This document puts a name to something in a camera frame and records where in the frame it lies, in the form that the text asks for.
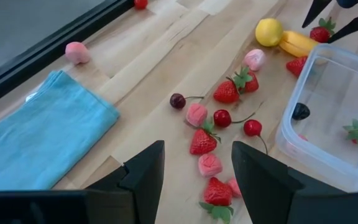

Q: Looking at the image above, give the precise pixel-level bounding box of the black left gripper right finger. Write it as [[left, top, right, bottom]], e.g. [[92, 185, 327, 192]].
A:
[[231, 140, 358, 224]]

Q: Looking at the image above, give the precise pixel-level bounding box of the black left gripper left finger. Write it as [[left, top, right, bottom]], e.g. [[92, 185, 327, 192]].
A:
[[0, 139, 166, 224]]

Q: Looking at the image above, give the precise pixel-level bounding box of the yellow plastic banana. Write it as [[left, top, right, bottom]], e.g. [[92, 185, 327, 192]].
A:
[[278, 30, 320, 58]]

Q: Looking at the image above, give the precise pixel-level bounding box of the yellow plastic lemon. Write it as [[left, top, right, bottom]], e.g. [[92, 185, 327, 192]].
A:
[[254, 17, 284, 48]]

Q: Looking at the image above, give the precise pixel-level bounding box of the black plastic berry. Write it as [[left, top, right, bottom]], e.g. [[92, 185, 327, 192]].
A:
[[291, 102, 311, 121]]

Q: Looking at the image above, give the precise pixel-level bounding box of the dark red plastic cherry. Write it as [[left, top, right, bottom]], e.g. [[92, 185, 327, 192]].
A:
[[169, 92, 205, 110]]

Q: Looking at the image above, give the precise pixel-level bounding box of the clear plastic tupperware container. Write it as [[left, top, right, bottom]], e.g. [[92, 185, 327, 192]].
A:
[[275, 43, 358, 194]]

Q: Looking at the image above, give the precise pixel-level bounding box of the blue folded cloth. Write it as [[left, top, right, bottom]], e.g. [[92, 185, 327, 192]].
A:
[[0, 70, 121, 191]]

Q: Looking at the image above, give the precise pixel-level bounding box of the black table edge frame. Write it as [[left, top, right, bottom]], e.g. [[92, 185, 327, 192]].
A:
[[0, 0, 135, 112]]

